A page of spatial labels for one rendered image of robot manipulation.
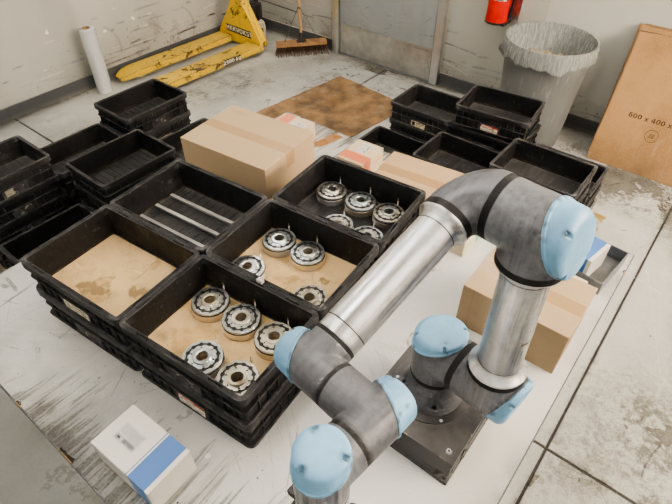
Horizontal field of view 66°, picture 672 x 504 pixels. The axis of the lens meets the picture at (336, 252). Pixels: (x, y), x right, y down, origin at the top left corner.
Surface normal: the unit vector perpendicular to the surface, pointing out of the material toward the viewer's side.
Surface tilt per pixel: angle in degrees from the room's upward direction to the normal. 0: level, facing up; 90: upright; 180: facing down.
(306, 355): 19
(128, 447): 0
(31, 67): 90
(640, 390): 0
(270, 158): 0
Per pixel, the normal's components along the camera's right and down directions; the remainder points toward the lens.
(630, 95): -0.60, 0.36
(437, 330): -0.13, -0.79
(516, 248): -0.77, 0.45
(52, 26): 0.78, 0.43
